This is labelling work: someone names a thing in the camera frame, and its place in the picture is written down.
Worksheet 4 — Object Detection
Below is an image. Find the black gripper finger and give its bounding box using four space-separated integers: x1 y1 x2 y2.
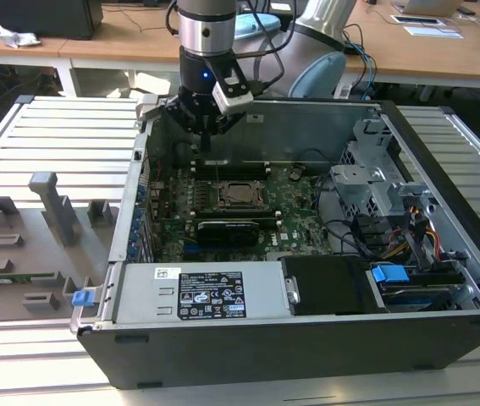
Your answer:
163 96 207 152
205 112 247 152

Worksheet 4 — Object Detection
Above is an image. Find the silver square CPU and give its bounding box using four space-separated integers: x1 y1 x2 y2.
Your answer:
227 184 258 205

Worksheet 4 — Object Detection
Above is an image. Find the metal socket cover frame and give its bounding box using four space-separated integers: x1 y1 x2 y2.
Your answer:
218 180 271 211

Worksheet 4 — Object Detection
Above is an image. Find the black RAM slot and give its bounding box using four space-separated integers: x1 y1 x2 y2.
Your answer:
195 169 267 176
195 173 267 180
195 160 266 167
187 214 278 222
195 165 266 172
187 211 277 217

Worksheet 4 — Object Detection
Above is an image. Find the CPU socket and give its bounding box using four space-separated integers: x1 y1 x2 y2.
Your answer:
215 179 273 213

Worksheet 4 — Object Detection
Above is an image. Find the grey case corner latch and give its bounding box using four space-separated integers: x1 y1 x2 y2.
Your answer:
135 93 168 123

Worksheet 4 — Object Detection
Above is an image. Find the long wooden desk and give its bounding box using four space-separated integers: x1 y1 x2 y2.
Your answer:
59 0 480 101

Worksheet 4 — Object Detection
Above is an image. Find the graphics card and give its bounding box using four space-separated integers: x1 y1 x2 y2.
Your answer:
196 218 262 247

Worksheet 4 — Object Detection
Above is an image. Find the green motherboard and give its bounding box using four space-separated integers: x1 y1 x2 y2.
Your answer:
148 162 338 263

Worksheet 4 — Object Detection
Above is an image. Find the perforated metal drive cage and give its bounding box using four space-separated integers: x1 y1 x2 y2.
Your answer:
328 117 439 221

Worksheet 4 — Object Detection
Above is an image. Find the black computer tower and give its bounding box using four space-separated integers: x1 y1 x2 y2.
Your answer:
0 0 104 41

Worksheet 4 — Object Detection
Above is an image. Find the crumpled white paper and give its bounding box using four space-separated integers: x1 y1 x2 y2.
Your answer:
0 21 41 48

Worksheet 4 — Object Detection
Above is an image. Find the black plastic shroud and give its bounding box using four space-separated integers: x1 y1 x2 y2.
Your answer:
281 255 387 317

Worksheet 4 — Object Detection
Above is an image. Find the grey power supply unit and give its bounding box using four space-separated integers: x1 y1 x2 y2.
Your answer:
112 261 288 325

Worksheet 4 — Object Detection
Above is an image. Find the grey parts rack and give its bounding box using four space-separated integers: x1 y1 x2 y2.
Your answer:
0 171 120 316

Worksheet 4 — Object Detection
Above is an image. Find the blue case release latch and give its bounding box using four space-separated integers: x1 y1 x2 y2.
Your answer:
71 288 97 309

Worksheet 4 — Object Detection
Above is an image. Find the white framed tablet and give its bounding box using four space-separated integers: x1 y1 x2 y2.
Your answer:
391 14 448 26

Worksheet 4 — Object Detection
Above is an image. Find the blue disk carrier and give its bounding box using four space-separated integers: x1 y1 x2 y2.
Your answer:
370 262 467 312

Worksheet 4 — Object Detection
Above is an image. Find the pale blue paper sheet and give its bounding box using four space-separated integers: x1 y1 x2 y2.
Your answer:
404 25 464 40

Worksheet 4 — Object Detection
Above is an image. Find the black open PC case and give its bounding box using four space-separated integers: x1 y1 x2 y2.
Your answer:
69 95 480 390

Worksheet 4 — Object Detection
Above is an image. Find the silver laptop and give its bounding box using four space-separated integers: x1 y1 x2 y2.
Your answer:
391 0 465 17

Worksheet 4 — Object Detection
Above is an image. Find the green RAM stick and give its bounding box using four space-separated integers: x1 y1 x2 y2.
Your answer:
0 272 54 283

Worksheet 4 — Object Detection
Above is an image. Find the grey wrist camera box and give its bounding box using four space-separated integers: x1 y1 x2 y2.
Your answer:
212 76 254 115

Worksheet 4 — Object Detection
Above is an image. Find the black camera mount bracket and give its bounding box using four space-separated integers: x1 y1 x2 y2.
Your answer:
203 55 240 88

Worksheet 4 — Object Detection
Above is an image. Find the blue cable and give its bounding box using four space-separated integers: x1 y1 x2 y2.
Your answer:
343 40 378 101

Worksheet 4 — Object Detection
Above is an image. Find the orange yellow wire bundle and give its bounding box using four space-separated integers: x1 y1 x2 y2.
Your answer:
385 205 443 263

